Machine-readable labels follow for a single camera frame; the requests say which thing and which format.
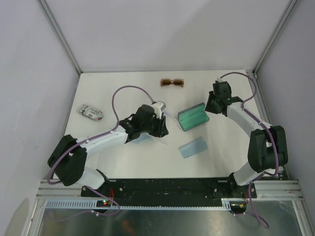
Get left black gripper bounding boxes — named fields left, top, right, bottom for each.
left=140, top=113, right=168, bottom=138

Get white frame sunglasses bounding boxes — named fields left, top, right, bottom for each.
left=157, top=111, right=183, bottom=146

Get blue glasses case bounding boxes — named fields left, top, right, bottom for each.
left=177, top=102, right=210, bottom=132

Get blue cleaning cloth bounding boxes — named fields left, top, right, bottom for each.
left=179, top=137, right=208, bottom=158
left=131, top=133, right=152, bottom=144

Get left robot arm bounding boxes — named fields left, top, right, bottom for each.
left=48, top=101, right=169, bottom=197

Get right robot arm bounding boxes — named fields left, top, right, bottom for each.
left=205, top=80, right=288, bottom=197

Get brown sunglasses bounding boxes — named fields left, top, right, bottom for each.
left=160, top=78, right=184, bottom=88

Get crumpled blue cleaning cloth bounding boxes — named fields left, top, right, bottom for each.
left=131, top=133, right=152, bottom=144

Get newspaper print pouch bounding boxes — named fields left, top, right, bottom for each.
left=78, top=104, right=104, bottom=121

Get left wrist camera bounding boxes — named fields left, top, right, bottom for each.
left=151, top=101, right=166, bottom=119

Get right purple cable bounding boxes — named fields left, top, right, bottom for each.
left=220, top=71, right=281, bottom=229

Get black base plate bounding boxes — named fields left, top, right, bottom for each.
left=81, top=177, right=258, bottom=207

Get aluminium frame rail front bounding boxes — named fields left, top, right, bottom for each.
left=36, top=179, right=302, bottom=200

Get white cable duct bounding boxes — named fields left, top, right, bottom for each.
left=44, top=199, right=233, bottom=211

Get right aluminium corner post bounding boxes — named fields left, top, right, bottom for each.
left=252, top=0, right=301, bottom=74

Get aluminium corner post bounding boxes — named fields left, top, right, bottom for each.
left=36, top=0, right=82, bottom=75
left=252, top=0, right=301, bottom=74

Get left aluminium corner post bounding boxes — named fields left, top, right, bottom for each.
left=36, top=0, right=82, bottom=75

